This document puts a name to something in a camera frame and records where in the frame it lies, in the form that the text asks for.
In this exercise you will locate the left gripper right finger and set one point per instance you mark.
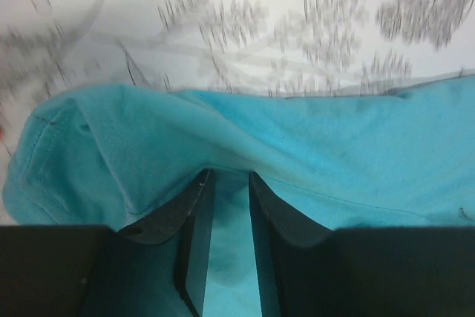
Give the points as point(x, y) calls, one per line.
point(306, 269)

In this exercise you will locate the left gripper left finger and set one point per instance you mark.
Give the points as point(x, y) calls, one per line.
point(156, 266)

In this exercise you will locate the teal t shirt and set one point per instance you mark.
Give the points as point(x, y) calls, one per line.
point(111, 154)

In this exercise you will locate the floral patterned table mat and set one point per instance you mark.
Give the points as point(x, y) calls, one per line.
point(284, 48)

